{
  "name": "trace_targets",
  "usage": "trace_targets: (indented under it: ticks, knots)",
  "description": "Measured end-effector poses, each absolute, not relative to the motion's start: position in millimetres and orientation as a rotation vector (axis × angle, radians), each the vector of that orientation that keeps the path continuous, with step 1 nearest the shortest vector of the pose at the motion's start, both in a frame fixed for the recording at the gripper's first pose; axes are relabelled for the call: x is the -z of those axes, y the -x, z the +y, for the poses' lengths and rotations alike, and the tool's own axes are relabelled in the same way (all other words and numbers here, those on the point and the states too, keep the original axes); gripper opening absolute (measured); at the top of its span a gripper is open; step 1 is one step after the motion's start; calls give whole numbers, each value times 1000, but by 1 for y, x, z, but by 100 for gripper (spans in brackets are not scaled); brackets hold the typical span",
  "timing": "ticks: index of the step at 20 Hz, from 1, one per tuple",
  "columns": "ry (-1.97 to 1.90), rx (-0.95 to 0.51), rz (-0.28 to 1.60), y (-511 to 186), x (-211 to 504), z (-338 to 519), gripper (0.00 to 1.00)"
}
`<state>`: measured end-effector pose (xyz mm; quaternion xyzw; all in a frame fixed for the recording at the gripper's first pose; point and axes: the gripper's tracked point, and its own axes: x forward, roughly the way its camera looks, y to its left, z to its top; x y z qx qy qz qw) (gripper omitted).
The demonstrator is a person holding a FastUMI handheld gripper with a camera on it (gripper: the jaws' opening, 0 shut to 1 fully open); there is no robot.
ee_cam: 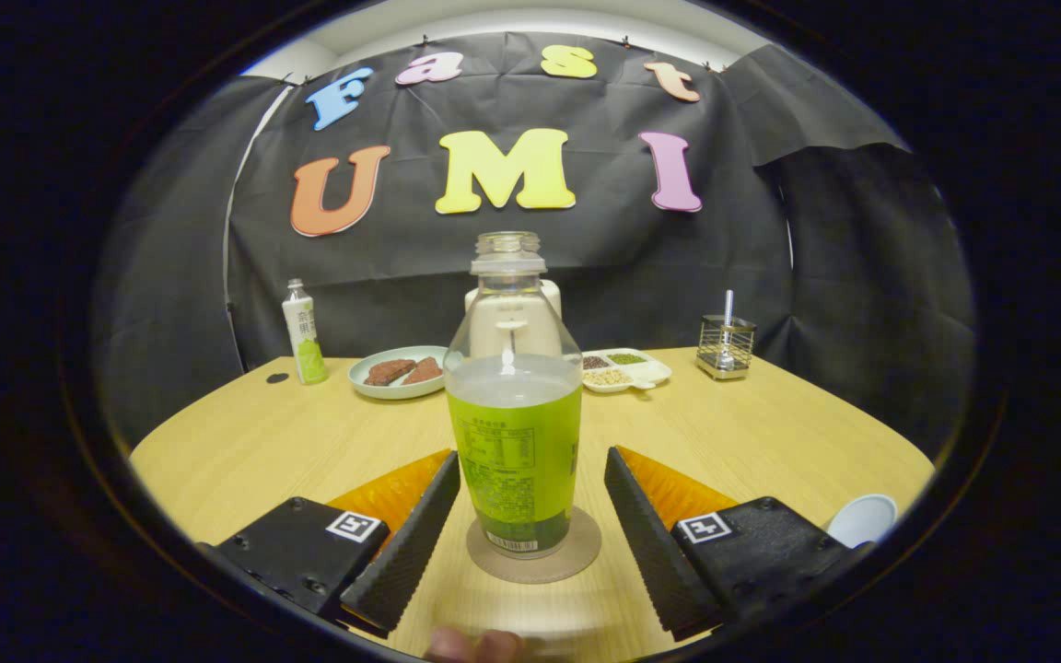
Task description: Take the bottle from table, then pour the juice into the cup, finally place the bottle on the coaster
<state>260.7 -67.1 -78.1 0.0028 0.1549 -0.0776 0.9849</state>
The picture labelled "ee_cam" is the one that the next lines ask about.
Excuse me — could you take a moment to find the clear juice bottle green label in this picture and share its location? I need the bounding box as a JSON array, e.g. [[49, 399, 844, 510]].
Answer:
[[443, 231, 584, 560]]

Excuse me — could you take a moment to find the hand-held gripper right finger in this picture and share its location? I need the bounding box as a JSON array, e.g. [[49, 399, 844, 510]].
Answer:
[[604, 446, 854, 643]]

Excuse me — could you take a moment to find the wooden table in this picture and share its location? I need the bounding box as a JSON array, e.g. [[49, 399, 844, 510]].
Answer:
[[130, 347, 937, 662]]

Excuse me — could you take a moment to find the white divided snack tray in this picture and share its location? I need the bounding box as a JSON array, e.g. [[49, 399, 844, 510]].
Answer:
[[580, 348, 673, 395]]

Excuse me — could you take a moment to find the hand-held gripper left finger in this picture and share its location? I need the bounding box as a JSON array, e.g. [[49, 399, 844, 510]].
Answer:
[[204, 448, 462, 638]]

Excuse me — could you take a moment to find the small white green bottle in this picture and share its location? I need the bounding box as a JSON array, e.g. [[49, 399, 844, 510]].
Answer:
[[282, 279, 330, 386]]

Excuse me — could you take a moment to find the wire mesh holder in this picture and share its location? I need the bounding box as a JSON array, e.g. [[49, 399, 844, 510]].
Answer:
[[696, 315, 757, 380]]

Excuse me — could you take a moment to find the white cup with handle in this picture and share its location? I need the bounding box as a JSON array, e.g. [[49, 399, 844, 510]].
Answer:
[[825, 494, 900, 550]]

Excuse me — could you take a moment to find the round brown coaster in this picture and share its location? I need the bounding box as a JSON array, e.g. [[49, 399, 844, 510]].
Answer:
[[466, 505, 602, 585]]

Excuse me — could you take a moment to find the white toaster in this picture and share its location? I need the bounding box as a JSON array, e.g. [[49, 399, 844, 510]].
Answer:
[[464, 279, 563, 360]]

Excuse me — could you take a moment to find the pale green plate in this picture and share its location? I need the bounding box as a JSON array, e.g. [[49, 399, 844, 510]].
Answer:
[[347, 345, 450, 401]]

